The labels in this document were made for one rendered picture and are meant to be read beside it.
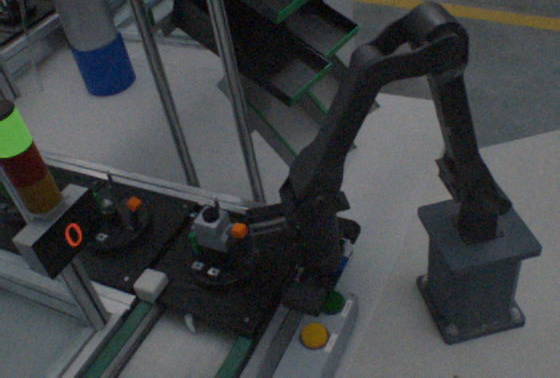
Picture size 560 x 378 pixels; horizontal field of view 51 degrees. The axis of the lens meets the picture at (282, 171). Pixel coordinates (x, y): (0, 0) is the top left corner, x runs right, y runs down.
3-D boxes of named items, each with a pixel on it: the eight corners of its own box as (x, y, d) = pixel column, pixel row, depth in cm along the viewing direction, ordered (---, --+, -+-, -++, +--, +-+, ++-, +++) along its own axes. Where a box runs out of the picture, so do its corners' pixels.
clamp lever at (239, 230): (254, 254, 103) (246, 224, 98) (249, 262, 102) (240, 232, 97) (237, 249, 105) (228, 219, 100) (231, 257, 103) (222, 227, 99)
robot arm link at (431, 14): (439, -9, 70) (390, 14, 71) (466, 16, 65) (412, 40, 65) (479, 171, 91) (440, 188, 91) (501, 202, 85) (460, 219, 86)
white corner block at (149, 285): (172, 287, 107) (166, 273, 104) (158, 306, 104) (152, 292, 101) (152, 280, 109) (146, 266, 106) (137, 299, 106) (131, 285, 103)
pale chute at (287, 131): (345, 154, 123) (357, 147, 119) (310, 192, 115) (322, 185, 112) (256, 53, 120) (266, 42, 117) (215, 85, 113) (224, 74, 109)
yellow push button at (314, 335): (331, 333, 94) (330, 326, 93) (321, 354, 92) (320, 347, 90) (308, 326, 96) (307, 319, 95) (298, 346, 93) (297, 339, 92)
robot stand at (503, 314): (526, 325, 101) (544, 248, 88) (446, 346, 100) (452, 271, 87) (487, 263, 112) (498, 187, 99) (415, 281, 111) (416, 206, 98)
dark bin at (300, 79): (328, 72, 111) (340, 43, 105) (289, 108, 103) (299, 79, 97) (216, -6, 116) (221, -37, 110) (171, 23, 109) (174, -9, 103)
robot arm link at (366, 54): (439, 10, 72) (365, -13, 69) (469, 39, 66) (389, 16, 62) (345, 187, 88) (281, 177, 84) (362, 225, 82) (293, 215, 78)
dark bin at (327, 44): (356, 34, 120) (368, 6, 115) (322, 65, 113) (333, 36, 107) (251, -36, 126) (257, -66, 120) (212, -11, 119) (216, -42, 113)
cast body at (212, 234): (240, 236, 104) (232, 207, 99) (228, 253, 101) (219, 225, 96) (200, 225, 107) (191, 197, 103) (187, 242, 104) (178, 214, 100)
